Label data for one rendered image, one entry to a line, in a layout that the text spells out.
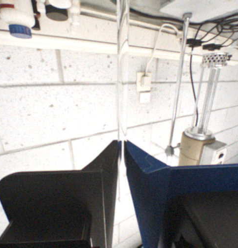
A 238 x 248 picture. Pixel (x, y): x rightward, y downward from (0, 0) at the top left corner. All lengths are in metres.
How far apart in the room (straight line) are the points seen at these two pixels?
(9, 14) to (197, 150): 0.58
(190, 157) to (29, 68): 0.60
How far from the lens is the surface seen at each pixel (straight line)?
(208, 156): 0.49
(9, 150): 0.61
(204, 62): 0.48
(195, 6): 0.55
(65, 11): 0.44
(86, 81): 0.56
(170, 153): 0.62
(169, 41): 0.74
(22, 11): 0.40
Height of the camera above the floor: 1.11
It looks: 19 degrees up
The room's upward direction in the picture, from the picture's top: 180 degrees clockwise
